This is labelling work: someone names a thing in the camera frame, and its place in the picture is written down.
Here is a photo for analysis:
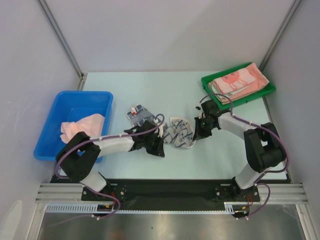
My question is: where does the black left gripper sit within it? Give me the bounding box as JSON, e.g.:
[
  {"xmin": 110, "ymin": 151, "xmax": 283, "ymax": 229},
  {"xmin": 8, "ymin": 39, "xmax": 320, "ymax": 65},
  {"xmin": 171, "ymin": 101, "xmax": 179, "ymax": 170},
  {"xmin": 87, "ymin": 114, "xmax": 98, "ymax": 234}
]
[{"xmin": 143, "ymin": 132, "xmax": 165, "ymax": 157}]

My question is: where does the patterned blue white towel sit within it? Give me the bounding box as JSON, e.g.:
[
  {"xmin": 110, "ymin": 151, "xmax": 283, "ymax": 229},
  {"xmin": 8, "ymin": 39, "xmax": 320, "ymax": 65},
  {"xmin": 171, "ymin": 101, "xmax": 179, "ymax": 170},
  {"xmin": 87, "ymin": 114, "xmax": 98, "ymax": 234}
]
[{"xmin": 126, "ymin": 104, "xmax": 196, "ymax": 149}]

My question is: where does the small pink cloth in bin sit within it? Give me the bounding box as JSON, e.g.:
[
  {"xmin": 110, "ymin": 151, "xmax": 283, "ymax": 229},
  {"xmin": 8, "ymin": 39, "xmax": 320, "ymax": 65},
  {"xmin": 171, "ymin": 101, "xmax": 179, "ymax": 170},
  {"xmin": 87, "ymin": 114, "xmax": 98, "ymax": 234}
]
[{"xmin": 60, "ymin": 113, "xmax": 105, "ymax": 144}]

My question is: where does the white slotted cable duct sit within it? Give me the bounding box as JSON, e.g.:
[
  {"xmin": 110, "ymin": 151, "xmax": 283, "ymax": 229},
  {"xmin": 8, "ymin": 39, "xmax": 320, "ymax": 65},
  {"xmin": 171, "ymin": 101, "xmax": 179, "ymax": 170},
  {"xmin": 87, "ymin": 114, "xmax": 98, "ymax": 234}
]
[{"xmin": 46, "ymin": 198, "xmax": 250, "ymax": 215}]

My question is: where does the light blue towel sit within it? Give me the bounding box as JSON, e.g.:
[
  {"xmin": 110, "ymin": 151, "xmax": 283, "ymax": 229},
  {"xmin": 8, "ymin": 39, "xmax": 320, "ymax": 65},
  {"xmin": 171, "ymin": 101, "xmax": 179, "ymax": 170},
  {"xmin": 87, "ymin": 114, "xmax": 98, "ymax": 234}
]
[{"xmin": 213, "ymin": 89, "xmax": 248, "ymax": 102}]

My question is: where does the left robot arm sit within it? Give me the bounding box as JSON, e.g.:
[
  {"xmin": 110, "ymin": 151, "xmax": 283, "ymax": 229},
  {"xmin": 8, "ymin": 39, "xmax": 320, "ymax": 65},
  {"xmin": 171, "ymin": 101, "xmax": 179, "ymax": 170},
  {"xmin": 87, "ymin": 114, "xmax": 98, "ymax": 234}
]
[{"xmin": 55, "ymin": 120, "xmax": 165, "ymax": 200}]

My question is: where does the blue plastic bin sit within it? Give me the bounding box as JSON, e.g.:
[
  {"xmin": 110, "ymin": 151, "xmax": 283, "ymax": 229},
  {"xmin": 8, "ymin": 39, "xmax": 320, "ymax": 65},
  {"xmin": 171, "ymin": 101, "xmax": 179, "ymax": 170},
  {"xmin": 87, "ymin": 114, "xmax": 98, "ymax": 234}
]
[{"xmin": 34, "ymin": 91, "xmax": 114, "ymax": 161}]

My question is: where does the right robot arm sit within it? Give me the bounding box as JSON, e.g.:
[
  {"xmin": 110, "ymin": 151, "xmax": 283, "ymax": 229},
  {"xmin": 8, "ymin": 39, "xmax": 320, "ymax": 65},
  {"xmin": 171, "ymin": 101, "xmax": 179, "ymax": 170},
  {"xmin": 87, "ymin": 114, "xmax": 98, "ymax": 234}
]
[{"xmin": 193, "ymin": 99, "xmax": 288, "ymax": 201}]

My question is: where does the aluminium frame rail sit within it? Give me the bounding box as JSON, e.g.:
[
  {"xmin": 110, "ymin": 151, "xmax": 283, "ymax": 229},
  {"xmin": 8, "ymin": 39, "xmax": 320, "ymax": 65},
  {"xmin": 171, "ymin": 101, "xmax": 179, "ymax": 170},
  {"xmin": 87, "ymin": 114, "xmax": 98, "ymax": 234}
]
[{"xmin": 35, "ymin": 183, "xmax": 309, "ymax": 205}]

